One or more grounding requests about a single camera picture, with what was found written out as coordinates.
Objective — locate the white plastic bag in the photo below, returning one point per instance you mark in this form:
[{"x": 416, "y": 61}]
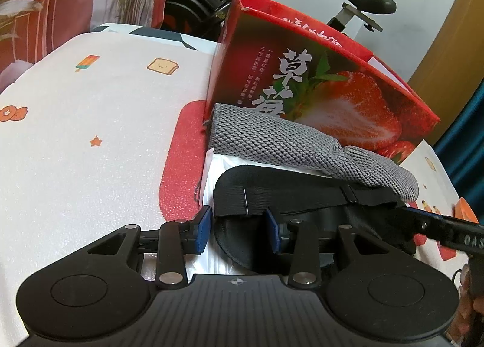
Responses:
[{"x": 212, "y": 171}]

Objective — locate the grey knit cloth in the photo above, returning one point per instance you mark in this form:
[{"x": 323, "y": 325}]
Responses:
[{"x": 264, "y": 143}]

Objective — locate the red strawberry cardboard box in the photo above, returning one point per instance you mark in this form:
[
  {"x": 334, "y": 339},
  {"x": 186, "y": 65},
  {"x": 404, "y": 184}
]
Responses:
[{"x": 340, "y": 105}]

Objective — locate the person's right hand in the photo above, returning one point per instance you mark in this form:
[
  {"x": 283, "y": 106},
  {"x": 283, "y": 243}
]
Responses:
[{"x": 474, "y": 305}]

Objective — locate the black eye mask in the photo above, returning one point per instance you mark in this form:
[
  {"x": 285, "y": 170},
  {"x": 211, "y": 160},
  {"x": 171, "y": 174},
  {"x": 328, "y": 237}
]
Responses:
[{"x": 302, "y": 188}]

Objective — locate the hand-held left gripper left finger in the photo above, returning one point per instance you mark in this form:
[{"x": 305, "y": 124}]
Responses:
[{"x": 202, "y": 230}]

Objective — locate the red foam mat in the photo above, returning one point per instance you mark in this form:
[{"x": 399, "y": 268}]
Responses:
[{"x": 181, "y": 165}]

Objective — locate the teal curtain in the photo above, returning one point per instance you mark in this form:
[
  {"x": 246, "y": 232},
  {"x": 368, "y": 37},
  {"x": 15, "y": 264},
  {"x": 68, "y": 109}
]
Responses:
[{"x": 467, "y": 150}]

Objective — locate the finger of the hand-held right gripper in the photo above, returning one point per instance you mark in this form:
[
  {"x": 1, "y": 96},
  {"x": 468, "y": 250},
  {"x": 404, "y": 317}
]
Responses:
[{"x": 425, "y": 224}]

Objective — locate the wooden door frame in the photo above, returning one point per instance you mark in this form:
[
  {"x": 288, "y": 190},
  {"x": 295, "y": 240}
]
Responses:
[{"x": 453, "y": 48}]

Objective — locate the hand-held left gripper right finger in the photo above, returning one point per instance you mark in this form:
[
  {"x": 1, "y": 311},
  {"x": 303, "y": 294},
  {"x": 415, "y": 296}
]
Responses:
[{"x": 272, "y": 230}]

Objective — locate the white printed table cover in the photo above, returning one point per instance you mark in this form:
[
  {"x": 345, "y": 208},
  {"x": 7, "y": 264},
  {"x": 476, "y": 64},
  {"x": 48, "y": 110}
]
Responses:
[{"x": 94, "y": 112}]

